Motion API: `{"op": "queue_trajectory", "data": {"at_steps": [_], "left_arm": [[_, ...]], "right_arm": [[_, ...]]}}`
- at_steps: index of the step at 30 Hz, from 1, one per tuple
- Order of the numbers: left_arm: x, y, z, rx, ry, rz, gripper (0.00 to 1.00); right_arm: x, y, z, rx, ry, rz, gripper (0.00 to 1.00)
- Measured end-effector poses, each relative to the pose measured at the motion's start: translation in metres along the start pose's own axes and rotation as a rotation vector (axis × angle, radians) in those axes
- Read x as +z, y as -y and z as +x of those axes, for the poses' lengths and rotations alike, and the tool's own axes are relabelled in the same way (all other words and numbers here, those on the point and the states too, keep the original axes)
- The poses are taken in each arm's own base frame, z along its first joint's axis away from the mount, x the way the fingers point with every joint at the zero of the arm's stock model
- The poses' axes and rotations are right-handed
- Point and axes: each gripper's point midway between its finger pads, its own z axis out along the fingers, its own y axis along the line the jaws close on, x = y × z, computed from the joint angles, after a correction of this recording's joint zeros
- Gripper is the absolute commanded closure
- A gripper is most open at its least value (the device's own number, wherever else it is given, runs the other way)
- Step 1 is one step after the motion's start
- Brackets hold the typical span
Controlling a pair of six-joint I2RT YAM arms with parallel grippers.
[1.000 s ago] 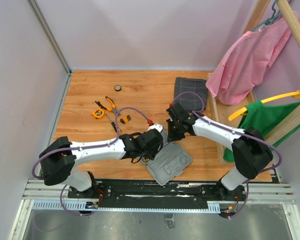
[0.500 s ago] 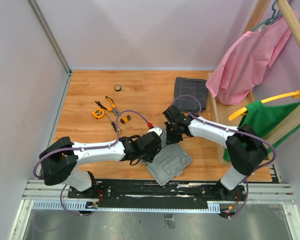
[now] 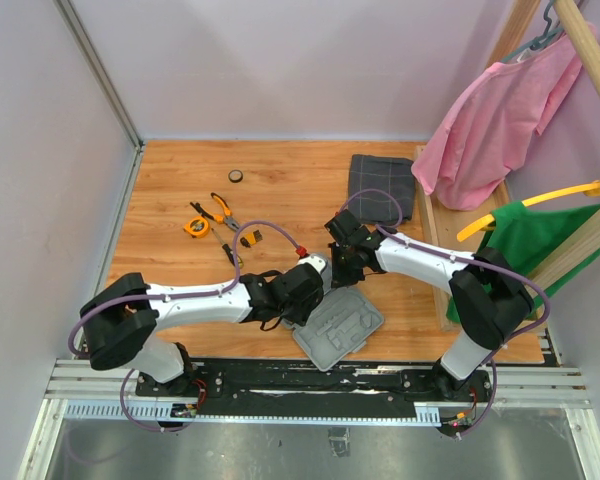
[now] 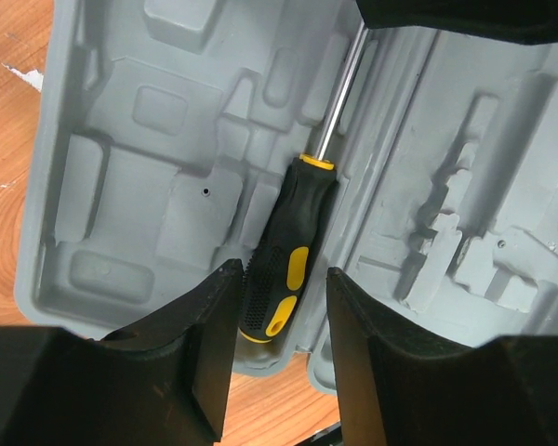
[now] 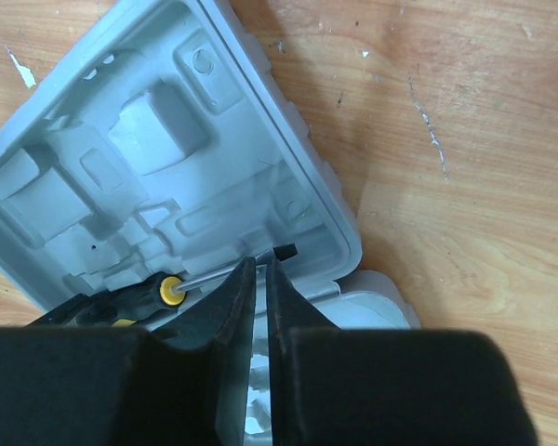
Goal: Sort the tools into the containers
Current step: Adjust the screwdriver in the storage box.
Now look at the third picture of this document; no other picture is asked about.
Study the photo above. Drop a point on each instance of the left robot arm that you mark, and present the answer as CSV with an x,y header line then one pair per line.
x,y
121,324

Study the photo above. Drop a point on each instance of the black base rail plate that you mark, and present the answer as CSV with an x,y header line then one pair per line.
x,y
287,388

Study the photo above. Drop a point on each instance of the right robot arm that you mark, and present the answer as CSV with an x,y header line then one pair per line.
x,y
490,299

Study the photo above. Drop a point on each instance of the hex key set orange holder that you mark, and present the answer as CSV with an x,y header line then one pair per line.
x,y
250,239

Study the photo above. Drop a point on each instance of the grey plastic tool case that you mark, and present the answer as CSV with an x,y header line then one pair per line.
x,y
337,327

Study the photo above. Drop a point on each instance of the yellow tape measure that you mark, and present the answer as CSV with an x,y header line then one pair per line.
x,y
198,227

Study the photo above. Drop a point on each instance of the pink shirt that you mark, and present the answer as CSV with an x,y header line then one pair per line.
x,y
486,133

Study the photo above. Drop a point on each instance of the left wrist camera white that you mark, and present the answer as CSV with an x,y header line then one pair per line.
x,y
320,264

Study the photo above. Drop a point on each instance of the yellow clothes hanger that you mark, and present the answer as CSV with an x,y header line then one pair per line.
x,y
487,222

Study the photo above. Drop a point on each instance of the dark grey checked cloth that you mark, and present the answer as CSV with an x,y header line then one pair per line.
x,y
383,189

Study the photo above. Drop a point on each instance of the phillips screwdriver black yellow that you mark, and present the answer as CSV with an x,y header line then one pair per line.
x,y
233,258

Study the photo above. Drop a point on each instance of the green shirt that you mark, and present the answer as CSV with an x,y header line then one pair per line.
x,y
526,237

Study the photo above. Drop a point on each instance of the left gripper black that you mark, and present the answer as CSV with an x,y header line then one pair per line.
x,y
300,317

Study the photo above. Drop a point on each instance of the wooden clothes rack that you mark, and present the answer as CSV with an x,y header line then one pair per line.
x,y
587,238

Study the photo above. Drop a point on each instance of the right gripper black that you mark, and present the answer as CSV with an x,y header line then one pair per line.
x,y
340,278

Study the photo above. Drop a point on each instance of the orange black pliers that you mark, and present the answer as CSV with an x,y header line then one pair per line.
x,y
225,218

